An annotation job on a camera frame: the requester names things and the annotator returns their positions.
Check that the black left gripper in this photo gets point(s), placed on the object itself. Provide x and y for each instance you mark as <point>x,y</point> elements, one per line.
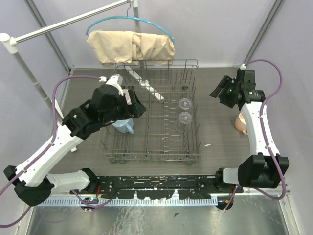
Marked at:
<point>136,107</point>

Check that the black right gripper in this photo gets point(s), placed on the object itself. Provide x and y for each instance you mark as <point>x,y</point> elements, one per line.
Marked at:
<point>228,82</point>

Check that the lilac ceramic mug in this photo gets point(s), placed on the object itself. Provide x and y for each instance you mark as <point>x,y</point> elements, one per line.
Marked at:
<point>127,96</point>

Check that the blue ceramic mug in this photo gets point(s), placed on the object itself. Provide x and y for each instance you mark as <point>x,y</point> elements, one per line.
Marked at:
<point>124,126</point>

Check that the clear faceted glass cup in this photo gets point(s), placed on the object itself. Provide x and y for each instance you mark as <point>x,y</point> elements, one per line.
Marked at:
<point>185,105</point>

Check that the pink ceramic mug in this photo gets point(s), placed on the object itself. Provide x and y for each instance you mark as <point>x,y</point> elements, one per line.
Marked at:
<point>240,124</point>

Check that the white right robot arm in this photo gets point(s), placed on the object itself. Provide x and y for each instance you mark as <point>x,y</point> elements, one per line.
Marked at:
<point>265,167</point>

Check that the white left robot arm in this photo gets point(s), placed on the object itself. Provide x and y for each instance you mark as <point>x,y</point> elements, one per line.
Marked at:
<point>32,180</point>

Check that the beige cloth on hanger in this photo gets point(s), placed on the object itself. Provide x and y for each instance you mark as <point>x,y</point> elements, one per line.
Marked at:
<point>113,47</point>

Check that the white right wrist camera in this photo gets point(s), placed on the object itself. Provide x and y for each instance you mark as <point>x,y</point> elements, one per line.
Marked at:
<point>243,66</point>

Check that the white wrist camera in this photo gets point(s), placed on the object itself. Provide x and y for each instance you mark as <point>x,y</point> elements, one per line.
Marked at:
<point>116,81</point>
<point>243,66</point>

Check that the grey wire dish rack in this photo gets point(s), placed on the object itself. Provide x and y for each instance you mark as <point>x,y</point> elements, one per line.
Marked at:
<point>156,138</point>

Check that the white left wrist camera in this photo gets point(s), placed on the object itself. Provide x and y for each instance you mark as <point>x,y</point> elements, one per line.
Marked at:
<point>116,81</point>

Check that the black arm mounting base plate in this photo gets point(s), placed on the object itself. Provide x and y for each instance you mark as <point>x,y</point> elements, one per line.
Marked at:
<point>158,187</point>

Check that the white clothes rail stand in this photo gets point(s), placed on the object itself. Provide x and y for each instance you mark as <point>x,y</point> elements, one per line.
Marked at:
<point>25,118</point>

